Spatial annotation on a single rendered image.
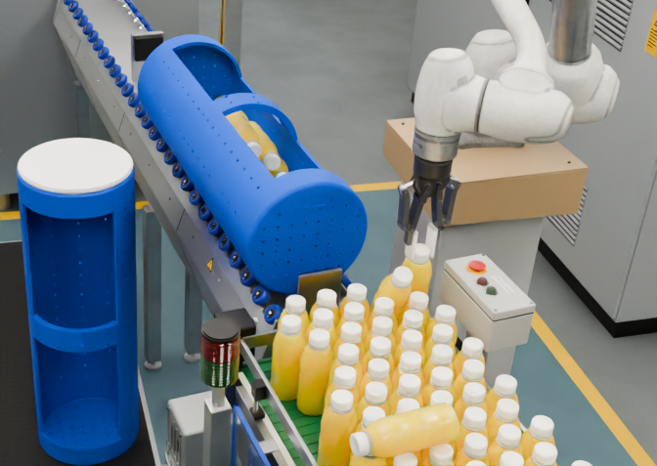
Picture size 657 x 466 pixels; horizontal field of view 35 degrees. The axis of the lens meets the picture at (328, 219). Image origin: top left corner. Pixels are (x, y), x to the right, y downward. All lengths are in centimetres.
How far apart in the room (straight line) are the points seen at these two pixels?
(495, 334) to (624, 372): 181
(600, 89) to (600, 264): 149
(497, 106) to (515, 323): 47
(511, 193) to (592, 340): 152
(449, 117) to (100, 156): 105
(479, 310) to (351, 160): 290
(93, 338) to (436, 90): 124
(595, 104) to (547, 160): 19
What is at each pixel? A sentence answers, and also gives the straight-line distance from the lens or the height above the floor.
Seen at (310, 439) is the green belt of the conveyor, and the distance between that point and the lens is 202.
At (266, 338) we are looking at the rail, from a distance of 214.
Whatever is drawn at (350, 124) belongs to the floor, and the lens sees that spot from 531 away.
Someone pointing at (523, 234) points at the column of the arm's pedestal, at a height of 88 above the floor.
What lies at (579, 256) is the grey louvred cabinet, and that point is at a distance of 411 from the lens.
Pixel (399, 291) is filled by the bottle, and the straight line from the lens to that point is 209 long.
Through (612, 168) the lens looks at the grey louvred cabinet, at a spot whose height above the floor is 61.
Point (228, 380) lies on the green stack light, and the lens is 171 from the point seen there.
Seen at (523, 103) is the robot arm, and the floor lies 153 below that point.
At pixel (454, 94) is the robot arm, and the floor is 152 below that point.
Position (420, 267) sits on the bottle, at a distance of 213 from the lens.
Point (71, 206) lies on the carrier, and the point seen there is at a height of 99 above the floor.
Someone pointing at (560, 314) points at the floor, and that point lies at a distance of 410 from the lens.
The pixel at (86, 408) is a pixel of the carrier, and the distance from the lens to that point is 321.
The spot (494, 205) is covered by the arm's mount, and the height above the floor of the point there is 104.
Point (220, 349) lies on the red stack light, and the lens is 167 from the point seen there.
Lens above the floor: 227
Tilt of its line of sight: 31 degrees down
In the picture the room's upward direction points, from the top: 5 degrees clockwise
